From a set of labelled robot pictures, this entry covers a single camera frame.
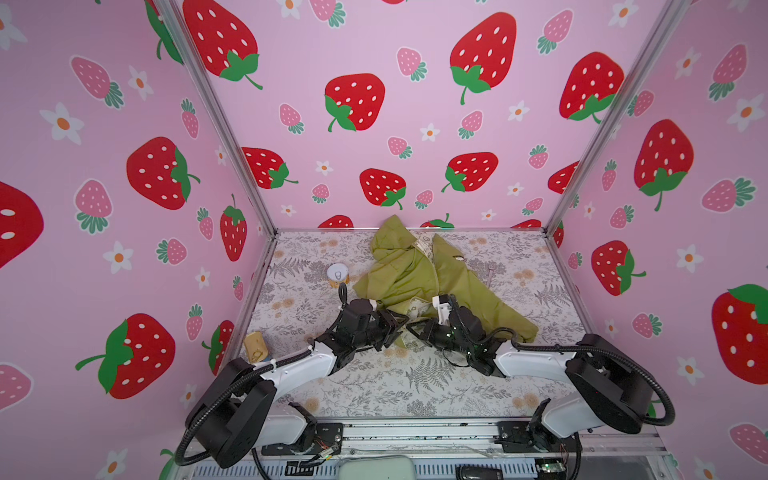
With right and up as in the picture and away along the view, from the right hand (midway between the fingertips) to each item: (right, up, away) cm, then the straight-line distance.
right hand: (403, 328), depth 81 cm
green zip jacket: (+1, +13, +18) cm, 22 cm away
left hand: (+2, +2, +1) cm, 2 cm away
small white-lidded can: (-22, +14, +21) cm, 33 cm away
